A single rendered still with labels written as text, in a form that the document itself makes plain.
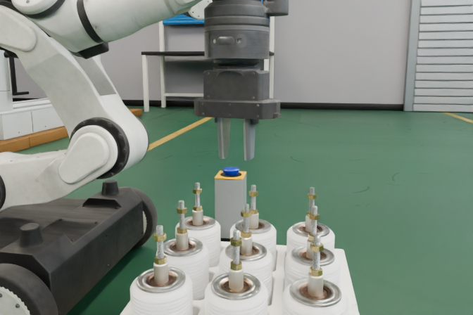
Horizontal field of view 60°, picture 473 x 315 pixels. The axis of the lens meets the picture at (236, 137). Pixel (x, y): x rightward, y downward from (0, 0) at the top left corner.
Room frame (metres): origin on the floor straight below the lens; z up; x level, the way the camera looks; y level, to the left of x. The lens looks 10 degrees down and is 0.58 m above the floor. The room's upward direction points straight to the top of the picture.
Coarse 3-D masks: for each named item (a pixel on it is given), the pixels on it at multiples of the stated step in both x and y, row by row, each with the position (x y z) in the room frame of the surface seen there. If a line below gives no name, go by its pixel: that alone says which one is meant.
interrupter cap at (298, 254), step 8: (296, 248) 0.69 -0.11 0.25; (304, 248) 0.69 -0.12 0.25; (296, 256) 0.66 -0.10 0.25; (304, 256) 0.67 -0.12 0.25; (320, 256) 0.67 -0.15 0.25; (328, 256) 0.66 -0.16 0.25; (304, 264) 0.64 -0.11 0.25; (312, 264) 0.63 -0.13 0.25; (320, 264) 0.63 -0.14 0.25; (328, 264) 0.64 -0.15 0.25
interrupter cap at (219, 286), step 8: (216, 280) 0.58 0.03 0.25; (224, 280) 0.58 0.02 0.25; (248, 280) 0.58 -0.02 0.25; (256, 280) 0.58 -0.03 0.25; (216, 288) 0.56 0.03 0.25; (224, 288) 0.56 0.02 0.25; (248, 288) 0.56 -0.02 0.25; (256, 288) 0.56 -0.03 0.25; (224, 296) 0.54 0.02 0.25; (232, 296) 0.54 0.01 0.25; (240, 296) 0.54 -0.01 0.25; (248, 296) 0.54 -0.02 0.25
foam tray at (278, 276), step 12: (276, 252) 0.84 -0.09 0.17; (336, 252) 0.83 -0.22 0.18; (276, 264) 0.84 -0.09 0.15; (216, 276) 0.73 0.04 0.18; (276, 276) 0.73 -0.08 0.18; (348, 276) 0.73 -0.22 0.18; (276, 288) 0.69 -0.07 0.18; (348, 288) 0.69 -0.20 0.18; (204, 300) 0.65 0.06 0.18; (276, 300) 0.65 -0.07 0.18; (348, 300) 0.65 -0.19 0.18; (204, 312) 0.61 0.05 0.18; (276, 312) 0.61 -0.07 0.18; (348, 312) 0.61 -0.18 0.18
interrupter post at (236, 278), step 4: (232, 272) 0.56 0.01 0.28; (236, 272) 0.56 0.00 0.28; (240, 272) 0.56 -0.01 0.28; (232, 276) 0.56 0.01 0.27; (236, 276) 0.56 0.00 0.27; (240, 276) 0.56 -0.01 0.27; (232, 280) 0.56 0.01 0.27; (236, 280) 0.56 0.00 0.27; (240, 280) 0.56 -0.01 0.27; (232, 284) 0.56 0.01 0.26; (236, 284) 0.56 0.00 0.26; (240, 284) 0.56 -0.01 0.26; (232, 288) 0.56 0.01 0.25; (236, 288) 0.56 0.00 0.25; (240, 288) 0.56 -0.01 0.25
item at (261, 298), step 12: (264, 288) 0.57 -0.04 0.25; (216, 300) 0.54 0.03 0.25; (228, 300) 0.53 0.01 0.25; (240, 300) 0.53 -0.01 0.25; (252, 300) 0.54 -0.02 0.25; (264, 300) 0.55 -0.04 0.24; (216, 312) 0.53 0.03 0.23; (228, 312) 0.52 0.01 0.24; (240, 312) 0.52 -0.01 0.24; (252, 312) 0.53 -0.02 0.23; (264, 312) 0.55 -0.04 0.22
